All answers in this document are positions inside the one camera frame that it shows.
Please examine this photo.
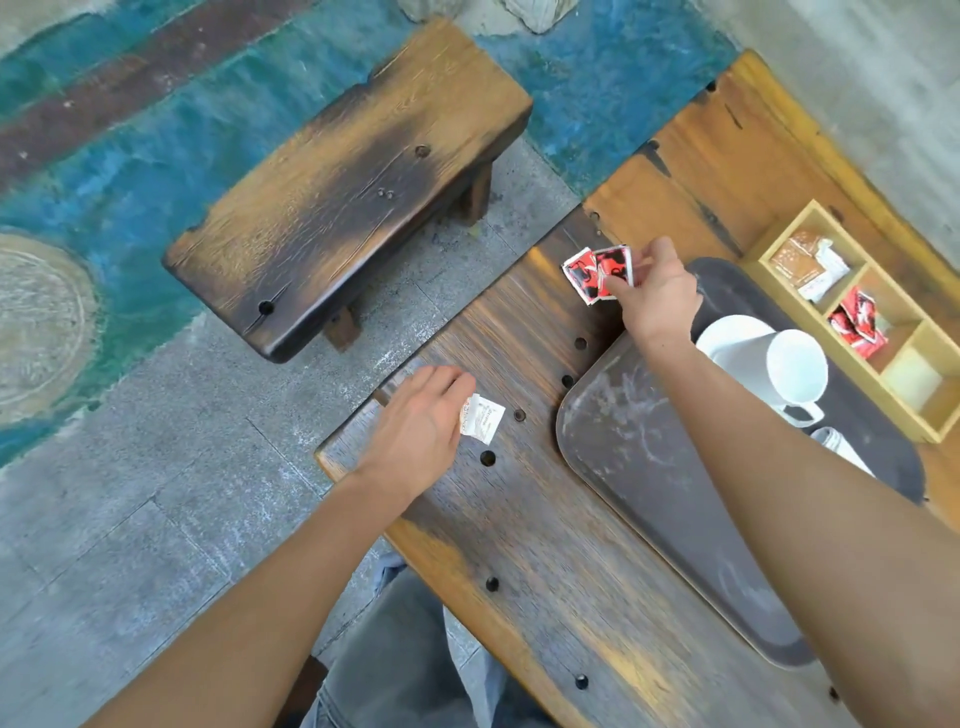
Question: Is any dark brown tray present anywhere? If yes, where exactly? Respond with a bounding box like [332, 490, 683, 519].
[554, 257, 928, 670]

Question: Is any person's right hand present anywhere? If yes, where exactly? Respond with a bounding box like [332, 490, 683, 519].
[603, 236, 705, 354]

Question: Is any white saucer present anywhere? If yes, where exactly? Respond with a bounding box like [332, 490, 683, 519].
[695, 314, 826, 430]

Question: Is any person's right forearm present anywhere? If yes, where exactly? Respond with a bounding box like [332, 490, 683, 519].
[637, 329, 960, 728]

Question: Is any flat grey stone base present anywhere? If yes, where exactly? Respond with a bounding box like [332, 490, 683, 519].
[395, 0, 526, 39]

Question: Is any person's left forearm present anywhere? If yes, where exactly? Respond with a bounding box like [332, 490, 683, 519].
[82, 472, 406, 728]

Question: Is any burnt wooden bench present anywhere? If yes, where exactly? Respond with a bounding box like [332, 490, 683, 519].
[162, 16, 535, 366]

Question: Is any white cloth napkin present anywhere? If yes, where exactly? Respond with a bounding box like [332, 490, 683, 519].
[809, 425, 877, 479]

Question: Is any wooden three-compartment box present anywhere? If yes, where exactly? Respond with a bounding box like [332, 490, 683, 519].
[738, 198, 960, 445]

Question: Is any person's left hand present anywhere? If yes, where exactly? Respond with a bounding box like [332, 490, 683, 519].
[350, 365, 478, 513]

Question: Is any white ceramic cup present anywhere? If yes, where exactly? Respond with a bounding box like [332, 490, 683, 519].
[764, 329, 831, 430]

